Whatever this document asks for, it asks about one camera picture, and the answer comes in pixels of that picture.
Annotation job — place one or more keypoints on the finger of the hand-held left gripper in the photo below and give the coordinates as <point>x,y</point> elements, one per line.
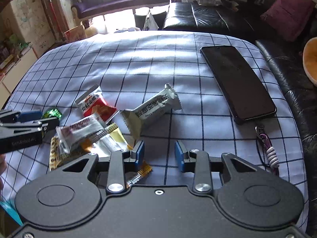
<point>27,116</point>
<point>47,125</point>

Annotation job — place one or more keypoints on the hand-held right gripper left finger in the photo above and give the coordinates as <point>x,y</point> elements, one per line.
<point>138,155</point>

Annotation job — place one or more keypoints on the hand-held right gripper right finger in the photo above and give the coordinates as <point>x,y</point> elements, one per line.
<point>180,156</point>

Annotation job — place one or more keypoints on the shiny green candy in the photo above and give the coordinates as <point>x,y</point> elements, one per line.
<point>52,112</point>

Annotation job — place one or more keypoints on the orange yellow candy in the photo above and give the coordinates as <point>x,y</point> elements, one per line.
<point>140,174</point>

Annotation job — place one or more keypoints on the yellow and white snack packet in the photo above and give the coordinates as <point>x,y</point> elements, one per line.
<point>115,138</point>

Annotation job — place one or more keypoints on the small white snack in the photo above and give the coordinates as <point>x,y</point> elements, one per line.
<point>58,155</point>

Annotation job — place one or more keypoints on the white snack bar packet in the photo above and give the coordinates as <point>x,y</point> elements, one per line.
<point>79,131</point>

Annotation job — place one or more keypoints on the pale grey snack bar packet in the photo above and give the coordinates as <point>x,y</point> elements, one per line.
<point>153,109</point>

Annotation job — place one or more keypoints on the red and white snack packet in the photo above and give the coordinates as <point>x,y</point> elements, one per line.
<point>99,106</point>

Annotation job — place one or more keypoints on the white low sideboard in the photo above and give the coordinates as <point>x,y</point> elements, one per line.
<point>17,79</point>

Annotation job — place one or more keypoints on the clutter of small items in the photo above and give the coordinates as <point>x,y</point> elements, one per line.
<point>12,52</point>

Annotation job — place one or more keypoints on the blue checked tablecloth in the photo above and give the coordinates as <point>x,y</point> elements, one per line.
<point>158,67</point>

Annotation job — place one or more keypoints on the black smartphone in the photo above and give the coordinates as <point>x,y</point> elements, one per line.
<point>237,84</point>

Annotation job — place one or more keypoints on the white cartoon print cabinet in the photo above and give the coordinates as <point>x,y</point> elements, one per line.
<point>27,22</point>

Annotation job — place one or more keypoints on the pink chair back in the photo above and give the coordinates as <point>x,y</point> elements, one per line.
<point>74,33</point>

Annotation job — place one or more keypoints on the red stick vacuum cleaner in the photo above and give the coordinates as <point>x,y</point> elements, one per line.
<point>52,12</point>

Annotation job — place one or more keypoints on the dark chair back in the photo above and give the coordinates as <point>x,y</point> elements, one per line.
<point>140,19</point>

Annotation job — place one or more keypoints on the black leather sofa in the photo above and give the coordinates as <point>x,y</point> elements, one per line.
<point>210,17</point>

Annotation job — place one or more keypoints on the purple chaise sofa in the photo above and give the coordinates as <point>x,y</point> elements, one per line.
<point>118,2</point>

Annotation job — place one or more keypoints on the orange plush cushion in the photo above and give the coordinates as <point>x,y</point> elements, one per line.
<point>311,62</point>

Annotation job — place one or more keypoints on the pink cushion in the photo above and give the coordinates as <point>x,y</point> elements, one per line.
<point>288,16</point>

